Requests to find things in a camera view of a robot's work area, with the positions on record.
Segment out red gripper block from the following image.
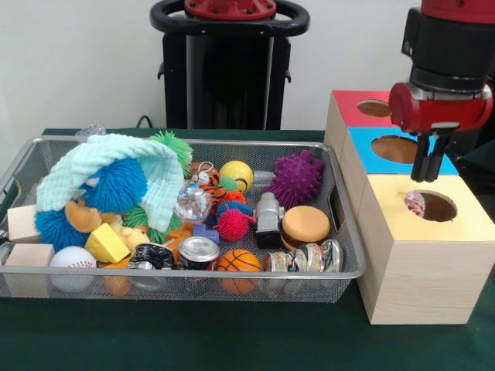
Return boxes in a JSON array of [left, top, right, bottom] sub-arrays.
[[388, 82, 494, 182]]

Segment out colourful polka-dot cloth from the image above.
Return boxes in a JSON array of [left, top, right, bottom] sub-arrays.
[[404, 189, 426, 217]]

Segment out mint green waffle cloth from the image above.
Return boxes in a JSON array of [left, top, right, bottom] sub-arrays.
[[36, 133, 186, 231]]

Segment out wooden box three holes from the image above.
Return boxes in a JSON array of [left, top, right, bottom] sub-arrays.
[[323, 90, 495, 325]]

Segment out shallow silver mesh bin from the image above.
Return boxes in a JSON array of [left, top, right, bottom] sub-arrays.
[[0, 134, 367, 305]]

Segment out black upright panel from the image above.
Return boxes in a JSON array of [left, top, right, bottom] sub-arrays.
[[444, 125, 495, 163]]

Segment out dark green table cloth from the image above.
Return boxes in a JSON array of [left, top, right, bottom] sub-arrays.
[[459, 148, 495, 186], [0, 127, 495, 371]]

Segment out purple spiky ball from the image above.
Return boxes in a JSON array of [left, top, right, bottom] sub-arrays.
[[265, 149, 326, 210]]

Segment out toy hamburger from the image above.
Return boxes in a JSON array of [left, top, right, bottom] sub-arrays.
[[281, 206, 332, 251]]

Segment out grey toy robot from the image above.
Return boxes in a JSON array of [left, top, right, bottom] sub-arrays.
[[254, 192, 286, 250]]

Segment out yellow smiley ball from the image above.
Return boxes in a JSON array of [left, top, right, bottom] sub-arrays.
[[219, 160, 255, 193]]

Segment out pink spiky rubber ball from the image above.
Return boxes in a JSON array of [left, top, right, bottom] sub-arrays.
[[214, 208, 258, 243]]

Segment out small orange basketball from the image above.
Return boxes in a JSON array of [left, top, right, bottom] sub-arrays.
[[216, 249, 263, 297]]

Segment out silver drink can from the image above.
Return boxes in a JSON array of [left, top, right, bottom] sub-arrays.
[[177, 235, 220, 271]]

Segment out blue koosh ball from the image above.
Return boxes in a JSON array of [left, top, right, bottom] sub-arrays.
[[79, 156, 150, 216]]

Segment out white baseball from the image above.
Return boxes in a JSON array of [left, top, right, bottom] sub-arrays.
[[49, 246, 97, 293]]

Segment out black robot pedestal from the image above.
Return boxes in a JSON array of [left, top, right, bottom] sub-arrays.
[[149, 0, 311, 131]]

